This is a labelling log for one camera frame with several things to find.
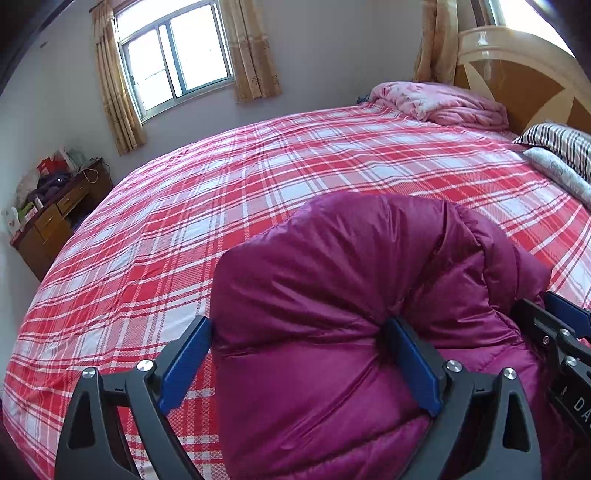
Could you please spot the wooden desk with drawers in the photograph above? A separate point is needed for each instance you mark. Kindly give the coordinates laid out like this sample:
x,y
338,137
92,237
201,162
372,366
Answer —
x,y
46,240

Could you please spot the cream and wood headboard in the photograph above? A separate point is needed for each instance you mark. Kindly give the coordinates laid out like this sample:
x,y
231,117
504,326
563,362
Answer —
x,y
521,78

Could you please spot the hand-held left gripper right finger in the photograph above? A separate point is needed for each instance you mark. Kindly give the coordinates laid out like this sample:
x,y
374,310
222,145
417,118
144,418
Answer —
x,y
415,364

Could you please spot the beige patterned curtain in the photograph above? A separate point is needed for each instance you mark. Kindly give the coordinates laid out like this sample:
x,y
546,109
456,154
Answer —
x,y
115,92
251,55
436,41

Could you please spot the arched window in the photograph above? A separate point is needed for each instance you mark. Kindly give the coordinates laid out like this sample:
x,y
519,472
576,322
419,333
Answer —
x,y
521,18

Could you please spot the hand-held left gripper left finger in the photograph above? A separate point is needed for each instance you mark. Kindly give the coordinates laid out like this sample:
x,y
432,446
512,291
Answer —
x,y
184,364

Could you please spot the grey floral pillow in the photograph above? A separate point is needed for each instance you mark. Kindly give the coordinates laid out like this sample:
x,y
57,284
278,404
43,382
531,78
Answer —
x,y
561,173

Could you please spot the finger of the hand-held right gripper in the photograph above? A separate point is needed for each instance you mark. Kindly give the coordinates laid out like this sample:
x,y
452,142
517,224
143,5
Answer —
x,y
570,310
549,330

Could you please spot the red and white bag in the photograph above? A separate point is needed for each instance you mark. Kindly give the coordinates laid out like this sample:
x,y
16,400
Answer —
x,y
54,161

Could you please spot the purple cloth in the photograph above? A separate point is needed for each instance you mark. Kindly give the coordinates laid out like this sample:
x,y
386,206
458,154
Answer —
x,y
51,184

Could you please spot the sliding window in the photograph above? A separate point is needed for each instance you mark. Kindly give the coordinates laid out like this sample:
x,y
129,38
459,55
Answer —
x,y
175,55

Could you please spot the white carton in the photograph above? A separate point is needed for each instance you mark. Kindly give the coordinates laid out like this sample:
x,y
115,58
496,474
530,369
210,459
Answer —
x,y
11,220

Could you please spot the pink folded quilt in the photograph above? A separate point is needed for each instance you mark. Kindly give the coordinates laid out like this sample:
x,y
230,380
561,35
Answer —
x,y
438,104

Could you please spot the striped pillow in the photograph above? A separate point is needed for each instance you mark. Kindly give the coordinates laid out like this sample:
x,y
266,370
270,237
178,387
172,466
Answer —
x,y
561,141

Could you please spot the magenta quilted down jacket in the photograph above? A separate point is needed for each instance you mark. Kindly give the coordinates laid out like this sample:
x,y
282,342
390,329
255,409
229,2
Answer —
x,y
346,286

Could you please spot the blue cloth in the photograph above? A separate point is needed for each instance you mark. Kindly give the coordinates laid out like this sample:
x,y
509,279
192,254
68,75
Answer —
x,y
363,98

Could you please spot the green packet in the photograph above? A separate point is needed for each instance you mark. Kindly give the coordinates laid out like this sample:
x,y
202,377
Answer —
x,y
28,208

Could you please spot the red plaid bed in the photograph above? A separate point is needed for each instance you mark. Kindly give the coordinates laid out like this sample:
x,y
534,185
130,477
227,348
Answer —
x,y
207,194

